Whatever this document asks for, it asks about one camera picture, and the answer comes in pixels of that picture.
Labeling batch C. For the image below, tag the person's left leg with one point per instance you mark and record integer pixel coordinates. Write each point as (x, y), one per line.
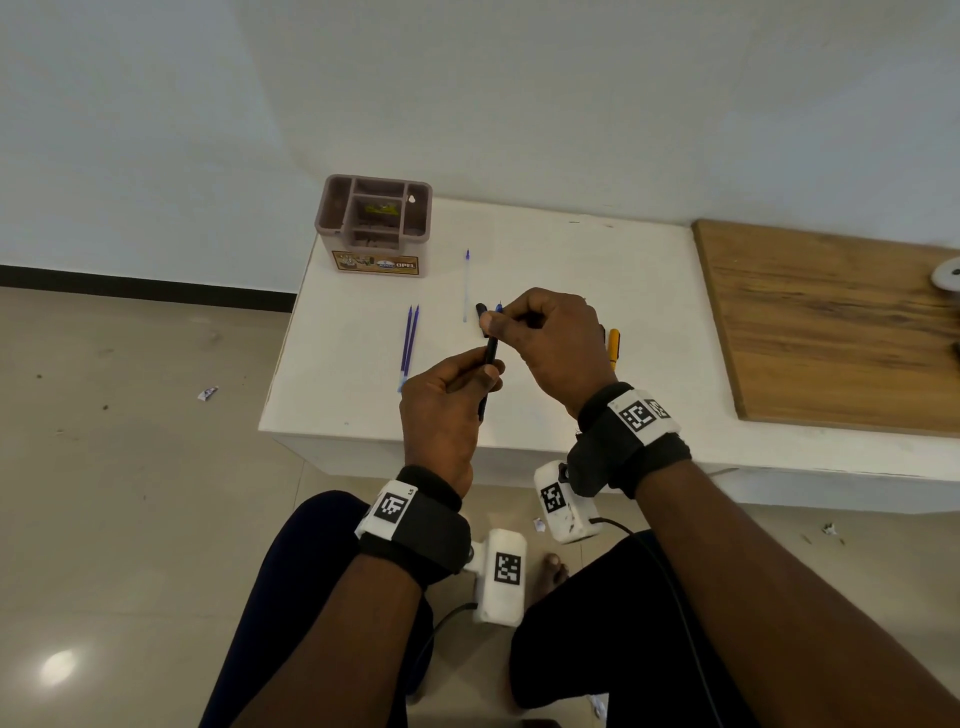
(292, 585)

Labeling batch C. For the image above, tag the person's foot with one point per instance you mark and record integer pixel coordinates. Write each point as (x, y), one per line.
(551, 574)

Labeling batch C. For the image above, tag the person's right forearm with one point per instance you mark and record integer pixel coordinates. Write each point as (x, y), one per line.
(780, 600)

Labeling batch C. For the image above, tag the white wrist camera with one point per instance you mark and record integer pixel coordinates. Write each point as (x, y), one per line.
(562, 506)
(502, 577)

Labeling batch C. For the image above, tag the yellow marker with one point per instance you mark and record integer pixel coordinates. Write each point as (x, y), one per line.
(613, 346)

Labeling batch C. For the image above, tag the blue pen refill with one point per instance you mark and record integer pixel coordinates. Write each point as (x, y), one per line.
(405, 349)
(412, 341)

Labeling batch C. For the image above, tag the person's left forearm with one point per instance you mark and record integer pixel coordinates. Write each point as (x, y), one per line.
(337, 645)

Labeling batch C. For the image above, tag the wooden board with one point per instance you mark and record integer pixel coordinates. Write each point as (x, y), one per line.
(832, 322)

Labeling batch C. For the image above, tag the person's right hand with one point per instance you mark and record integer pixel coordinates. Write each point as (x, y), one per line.
(559, 352)

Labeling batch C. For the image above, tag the brown plastic organizer box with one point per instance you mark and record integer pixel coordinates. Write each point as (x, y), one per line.
(375, 240)

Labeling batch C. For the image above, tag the person's left thumb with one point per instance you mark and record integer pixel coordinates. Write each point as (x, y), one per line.
(480, 377)

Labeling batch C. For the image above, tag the person's right leg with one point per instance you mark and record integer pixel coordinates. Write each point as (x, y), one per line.
(600, 630)

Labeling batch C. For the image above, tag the black pen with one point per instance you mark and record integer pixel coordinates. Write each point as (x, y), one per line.
(490, 352)

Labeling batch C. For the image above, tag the person's leg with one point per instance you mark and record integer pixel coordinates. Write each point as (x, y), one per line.
(600, 630)
(292, 585)

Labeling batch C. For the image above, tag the black baseboard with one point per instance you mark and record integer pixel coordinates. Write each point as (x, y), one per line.
(142, 288)

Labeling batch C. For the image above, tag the person's right thumb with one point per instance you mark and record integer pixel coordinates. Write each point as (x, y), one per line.
(504, 324)

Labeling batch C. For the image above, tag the person's left hand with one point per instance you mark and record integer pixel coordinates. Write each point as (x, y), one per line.
(435, 427)

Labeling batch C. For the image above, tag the white round object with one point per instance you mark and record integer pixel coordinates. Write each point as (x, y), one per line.
(948, 276)

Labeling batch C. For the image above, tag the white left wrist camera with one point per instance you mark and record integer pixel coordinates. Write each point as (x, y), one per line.
(502, 577)

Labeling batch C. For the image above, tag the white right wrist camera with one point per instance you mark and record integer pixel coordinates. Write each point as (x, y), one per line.
(562, 506)

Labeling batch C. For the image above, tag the clear pen with blue cap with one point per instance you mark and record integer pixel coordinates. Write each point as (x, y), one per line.
(466, 289)

